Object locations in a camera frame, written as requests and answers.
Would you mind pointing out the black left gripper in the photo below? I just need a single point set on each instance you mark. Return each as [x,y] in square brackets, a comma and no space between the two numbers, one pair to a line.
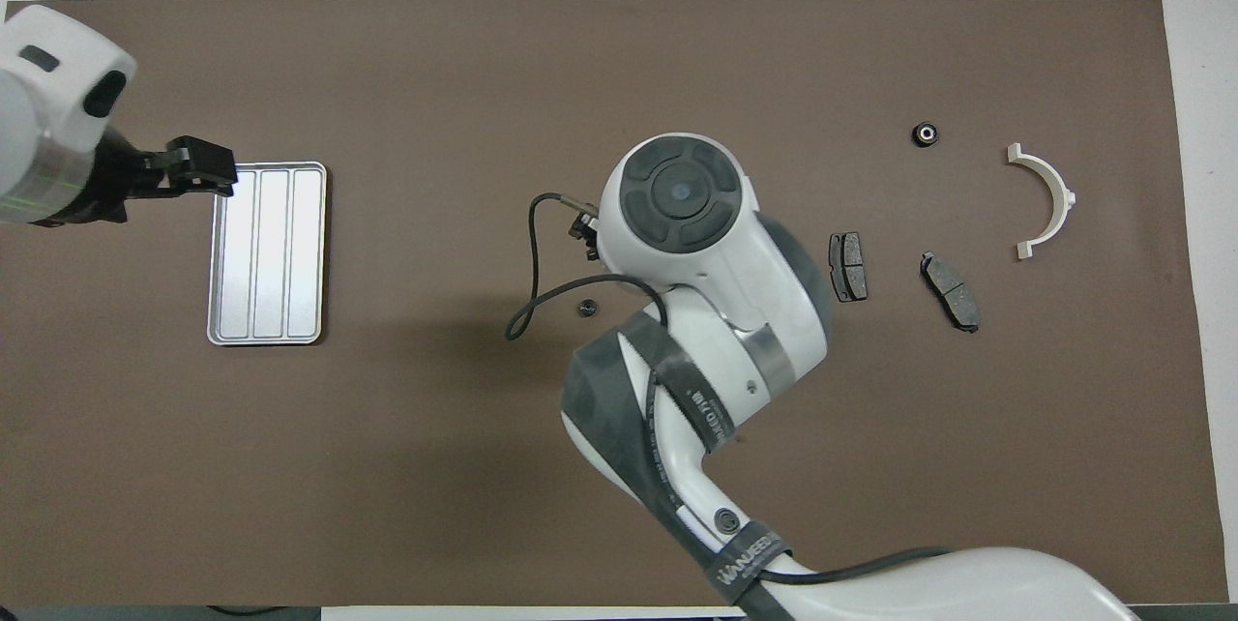
[116,176]

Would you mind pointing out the silver metal tray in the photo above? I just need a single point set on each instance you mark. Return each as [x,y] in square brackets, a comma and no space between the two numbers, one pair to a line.
[271,253]

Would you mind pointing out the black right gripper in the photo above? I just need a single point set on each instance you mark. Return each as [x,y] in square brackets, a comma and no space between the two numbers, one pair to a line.
[585,234]

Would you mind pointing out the white curved plastic bracket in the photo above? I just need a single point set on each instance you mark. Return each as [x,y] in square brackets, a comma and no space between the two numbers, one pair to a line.
[1067,200]

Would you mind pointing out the rectangular dark brake pad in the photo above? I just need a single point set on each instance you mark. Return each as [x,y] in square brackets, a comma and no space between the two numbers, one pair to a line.
[848,266]

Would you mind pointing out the brown table mat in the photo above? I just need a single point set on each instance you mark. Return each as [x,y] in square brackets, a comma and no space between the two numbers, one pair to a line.
[387,505]

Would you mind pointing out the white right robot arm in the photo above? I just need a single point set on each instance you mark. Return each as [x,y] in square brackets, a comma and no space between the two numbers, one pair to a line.
[735,263]

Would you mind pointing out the curved dark brake pad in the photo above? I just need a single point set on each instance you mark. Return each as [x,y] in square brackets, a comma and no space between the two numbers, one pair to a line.
[950,292]

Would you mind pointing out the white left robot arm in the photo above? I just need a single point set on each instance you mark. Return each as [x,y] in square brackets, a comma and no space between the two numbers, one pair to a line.
[48,99]

